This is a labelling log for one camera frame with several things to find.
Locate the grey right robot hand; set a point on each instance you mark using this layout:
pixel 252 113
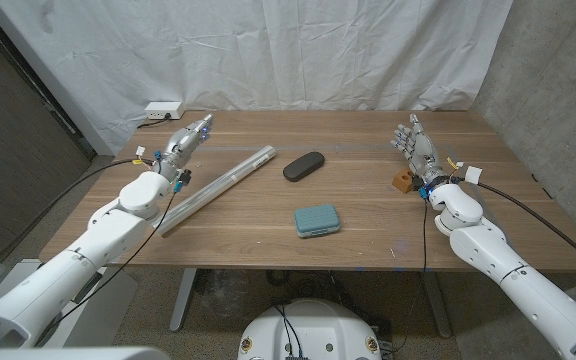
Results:
pixel 424 152

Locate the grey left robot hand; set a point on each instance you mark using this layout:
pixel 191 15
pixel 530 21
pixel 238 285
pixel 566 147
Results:
pixel 184 141

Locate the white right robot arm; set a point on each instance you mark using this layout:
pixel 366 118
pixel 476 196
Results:
pixel 498 250

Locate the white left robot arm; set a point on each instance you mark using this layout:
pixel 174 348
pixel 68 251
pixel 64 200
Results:
pixel 93 240

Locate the black glasses case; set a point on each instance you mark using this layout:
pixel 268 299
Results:
pixel 304 166

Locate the teal soap box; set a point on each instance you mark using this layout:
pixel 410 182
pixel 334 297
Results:
pixel 317 220

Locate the brown wooden block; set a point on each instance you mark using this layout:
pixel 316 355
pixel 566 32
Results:
pixel 403 181

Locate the white power strip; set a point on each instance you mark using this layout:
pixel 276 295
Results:
pixel 164 110

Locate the long clear plastic bar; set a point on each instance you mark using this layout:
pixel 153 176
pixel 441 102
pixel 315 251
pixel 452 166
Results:
pixel 223 182

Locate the white wrinkled backdrop cloth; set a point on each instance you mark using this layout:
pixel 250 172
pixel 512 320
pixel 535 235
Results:
pixel 278 55

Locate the grey table leg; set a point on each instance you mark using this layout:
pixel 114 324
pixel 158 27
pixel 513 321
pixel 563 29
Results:
pixel 183 300
pixel 438 305

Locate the dark grey door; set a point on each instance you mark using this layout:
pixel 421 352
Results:
pixel 13 145

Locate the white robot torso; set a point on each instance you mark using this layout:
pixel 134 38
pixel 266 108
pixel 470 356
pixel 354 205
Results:
pixel 310 332

